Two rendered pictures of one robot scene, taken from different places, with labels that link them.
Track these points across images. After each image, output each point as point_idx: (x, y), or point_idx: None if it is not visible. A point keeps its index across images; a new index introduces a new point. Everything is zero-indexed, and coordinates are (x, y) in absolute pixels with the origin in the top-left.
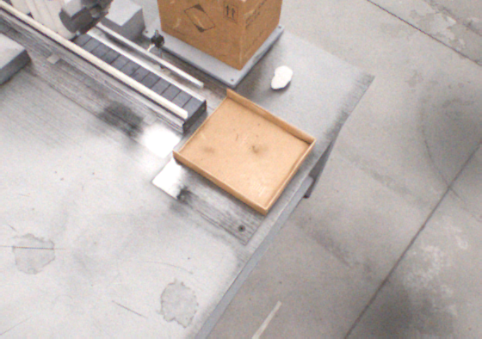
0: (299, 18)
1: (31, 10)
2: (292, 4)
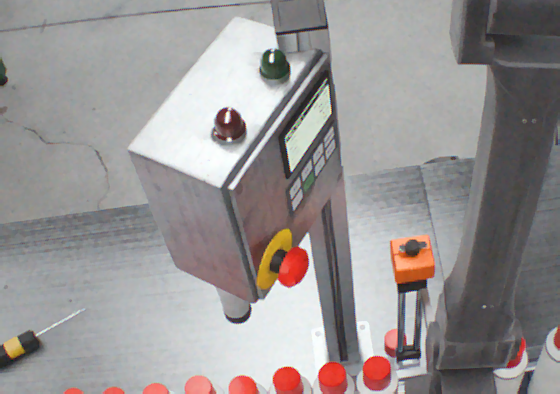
0: (479, 80)
1: (556, 393)
2: (446, 66)
